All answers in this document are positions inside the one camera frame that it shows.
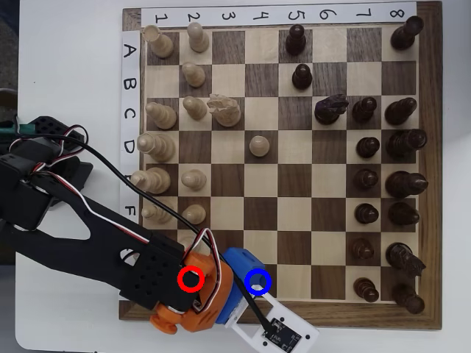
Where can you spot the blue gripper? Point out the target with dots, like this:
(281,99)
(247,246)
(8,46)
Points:
(246,262)

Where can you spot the black and orange robot arm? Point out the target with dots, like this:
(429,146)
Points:
(110,239)

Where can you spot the wooden chessboard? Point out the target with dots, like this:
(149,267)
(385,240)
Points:
(294,316)

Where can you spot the dark wooden pawn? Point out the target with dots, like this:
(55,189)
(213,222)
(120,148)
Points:
(366,179)
(368,148)
(296,40)
(361,248)
(366,289)
(364,109)
(366,214)
(302,77)

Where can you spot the light wooden bishop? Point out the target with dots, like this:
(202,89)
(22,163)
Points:
(162,115)
(156,215)

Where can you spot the dark wooden knight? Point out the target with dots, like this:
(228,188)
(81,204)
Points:
(403,257)
(329,110)

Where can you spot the dark wooden rook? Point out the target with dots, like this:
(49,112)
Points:
(408,298)
(404,35)

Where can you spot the light wooden king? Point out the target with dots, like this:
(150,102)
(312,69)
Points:
(152,180)

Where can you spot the dark wooden bishop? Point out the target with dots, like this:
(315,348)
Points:
(403,214)
(399,112)

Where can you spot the light wooden queen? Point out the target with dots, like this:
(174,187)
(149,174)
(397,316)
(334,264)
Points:
(158,147)

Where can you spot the dark wooden king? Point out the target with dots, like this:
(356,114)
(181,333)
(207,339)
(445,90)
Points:
(404,184)

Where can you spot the light wooden knight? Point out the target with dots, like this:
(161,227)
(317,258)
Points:
(226,110)

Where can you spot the dark wooden queen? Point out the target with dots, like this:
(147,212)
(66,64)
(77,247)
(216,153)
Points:
(404,144)

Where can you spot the white paper letter strip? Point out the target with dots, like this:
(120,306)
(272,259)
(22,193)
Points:
(129,66)

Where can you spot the light wooden rook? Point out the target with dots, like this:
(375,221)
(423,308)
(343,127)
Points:
(160,42)

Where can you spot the white paper number strip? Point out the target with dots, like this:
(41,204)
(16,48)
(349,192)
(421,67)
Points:
(257,9)

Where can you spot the green plastic clamp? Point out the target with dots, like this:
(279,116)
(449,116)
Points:
(25,129)

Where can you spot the round grey object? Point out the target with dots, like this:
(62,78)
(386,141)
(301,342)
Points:
(6,101)

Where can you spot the white camera mount with board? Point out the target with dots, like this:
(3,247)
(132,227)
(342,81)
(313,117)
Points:
(296,321)

